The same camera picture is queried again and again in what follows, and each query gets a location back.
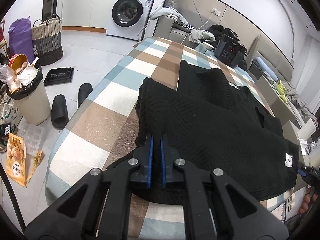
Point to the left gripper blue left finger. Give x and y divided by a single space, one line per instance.
149 141

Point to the beige trash bin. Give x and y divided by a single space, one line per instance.
32 100

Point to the black slipper near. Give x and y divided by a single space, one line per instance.
59 113

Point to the grey blanket on bed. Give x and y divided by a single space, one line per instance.
297 101

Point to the beige upholstered bed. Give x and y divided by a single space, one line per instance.
262 47

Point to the black plastic tray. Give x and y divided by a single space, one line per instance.
59 76

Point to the grey cube cabinet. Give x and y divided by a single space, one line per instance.
284 111

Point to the black slipper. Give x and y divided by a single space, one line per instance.
84 91
59 113

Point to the white front-load washing machine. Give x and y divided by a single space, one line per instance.
128 18

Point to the person right hand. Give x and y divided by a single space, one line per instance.
306 201

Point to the black slipper far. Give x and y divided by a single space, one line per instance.
84 91

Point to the grey sofa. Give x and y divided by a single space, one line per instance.
200 14

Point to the pile of black clothes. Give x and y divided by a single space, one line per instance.
218 31

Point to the black electric pressure cooker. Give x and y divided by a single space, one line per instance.
230 51

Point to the plaid checkered tablecloth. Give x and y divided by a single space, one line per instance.
105 126

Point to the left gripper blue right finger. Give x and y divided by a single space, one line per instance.
163 162

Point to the light blue pillow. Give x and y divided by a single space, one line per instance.
262 65

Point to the purple bag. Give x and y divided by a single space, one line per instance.
20 39

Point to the orange snack bag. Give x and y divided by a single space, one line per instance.
15 161

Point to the black knit sweater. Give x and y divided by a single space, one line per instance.
214 125

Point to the woven laundry basket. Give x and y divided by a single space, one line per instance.
46 38

